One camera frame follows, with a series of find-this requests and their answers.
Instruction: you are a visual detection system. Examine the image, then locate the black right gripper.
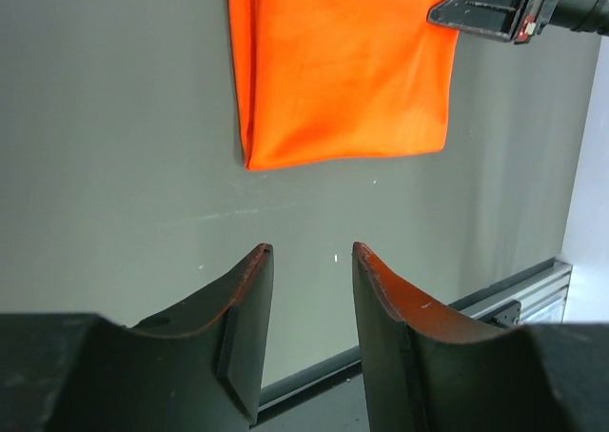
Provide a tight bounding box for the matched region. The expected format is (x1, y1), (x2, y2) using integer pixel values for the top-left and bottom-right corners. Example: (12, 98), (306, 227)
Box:
(427, 0), (608, 45)

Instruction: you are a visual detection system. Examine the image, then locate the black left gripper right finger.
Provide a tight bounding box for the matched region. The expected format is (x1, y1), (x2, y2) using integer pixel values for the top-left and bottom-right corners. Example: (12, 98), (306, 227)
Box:
(352, 243), (608, 431)

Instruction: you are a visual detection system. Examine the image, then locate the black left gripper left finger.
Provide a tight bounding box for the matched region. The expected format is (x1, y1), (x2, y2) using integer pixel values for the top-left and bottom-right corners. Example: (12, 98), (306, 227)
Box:
(1, 244), (274, 431)

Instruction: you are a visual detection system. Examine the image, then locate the orange t shirt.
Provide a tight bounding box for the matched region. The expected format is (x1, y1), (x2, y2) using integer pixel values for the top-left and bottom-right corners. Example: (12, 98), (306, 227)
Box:
(227, 0), (459, 170)

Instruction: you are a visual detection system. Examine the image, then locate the aluminium frame rail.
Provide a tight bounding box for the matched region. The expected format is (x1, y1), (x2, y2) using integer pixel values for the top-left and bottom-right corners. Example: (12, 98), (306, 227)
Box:
(258, 259), (573, 423)

